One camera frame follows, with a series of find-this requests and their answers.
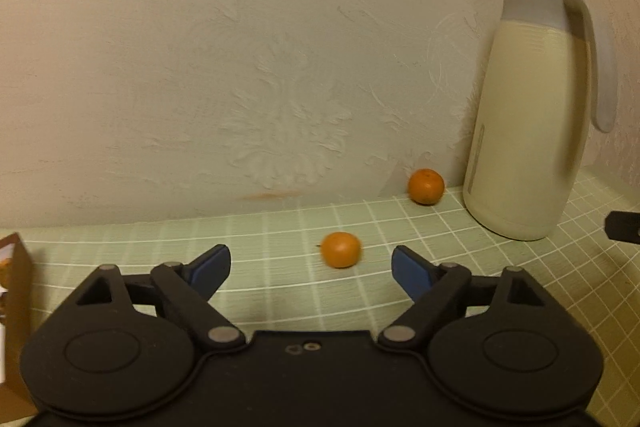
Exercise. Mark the brown cardboard box white inside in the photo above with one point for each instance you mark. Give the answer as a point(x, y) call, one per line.
point(17, 272)

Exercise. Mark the orange tangerine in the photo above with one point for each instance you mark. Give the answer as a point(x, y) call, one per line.
point(340, 250)
point(426, 187)

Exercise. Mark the orange tangerine by jug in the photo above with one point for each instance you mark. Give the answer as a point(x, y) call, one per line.
point(426, 187)

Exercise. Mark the cream thermos jug grey lid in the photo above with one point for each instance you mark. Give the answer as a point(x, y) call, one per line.
point(551, 76)

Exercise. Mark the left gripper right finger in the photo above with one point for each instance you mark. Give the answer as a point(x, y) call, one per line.
point(437, 293)

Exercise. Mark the green checked table mat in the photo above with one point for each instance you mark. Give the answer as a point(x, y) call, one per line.
point(360, 265)

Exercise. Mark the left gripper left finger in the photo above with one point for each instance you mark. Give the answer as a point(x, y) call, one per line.
point(184, 292)

